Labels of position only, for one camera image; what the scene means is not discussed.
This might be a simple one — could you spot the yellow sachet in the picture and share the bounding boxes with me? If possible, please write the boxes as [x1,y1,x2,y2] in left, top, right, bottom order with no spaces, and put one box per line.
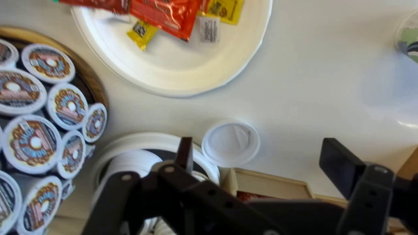
[203,0,246,27]
[125,20,161,53]

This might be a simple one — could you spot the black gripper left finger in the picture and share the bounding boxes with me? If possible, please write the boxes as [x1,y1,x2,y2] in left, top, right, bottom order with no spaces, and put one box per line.
[82,136,285,235]

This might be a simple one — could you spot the red sachet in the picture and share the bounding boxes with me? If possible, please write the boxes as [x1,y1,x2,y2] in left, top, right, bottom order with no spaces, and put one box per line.
[129,0,204,44]
[58,0,132,16]

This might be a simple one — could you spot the coffee pod with printed lid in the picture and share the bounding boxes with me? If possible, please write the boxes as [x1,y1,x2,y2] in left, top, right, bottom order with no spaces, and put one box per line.
[0,38,21,71]
[46,83,90,132]
[81,102,108,144]
[0,68,48,118]
[0,170,24,235]
[1,114,64,175]
[20,44,77,85]
[16,174,64,235]
[56,130,88,181]

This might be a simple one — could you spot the white sachet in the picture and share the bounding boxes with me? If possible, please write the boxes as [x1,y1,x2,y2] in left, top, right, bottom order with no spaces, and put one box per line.
[199,16,222,45]

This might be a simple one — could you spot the wire coffee pod carousel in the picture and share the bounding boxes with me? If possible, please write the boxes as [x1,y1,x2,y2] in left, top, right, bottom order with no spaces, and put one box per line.
[0,25,110,235]

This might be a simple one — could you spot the single white cup lid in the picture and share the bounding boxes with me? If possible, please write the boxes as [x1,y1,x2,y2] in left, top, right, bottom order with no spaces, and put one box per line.
[200,119,261,169]

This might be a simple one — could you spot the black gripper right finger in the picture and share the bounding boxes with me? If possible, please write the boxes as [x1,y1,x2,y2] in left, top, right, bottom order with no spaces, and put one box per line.
[319,138,418,235]

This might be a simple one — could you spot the stack of white lids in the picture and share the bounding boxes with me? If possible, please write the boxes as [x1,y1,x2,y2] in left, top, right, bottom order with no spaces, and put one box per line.
[89,131,222,235]

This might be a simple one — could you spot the white paper plate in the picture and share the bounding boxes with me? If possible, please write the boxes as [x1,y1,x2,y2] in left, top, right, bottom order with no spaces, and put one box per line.
[69,0,274,98]

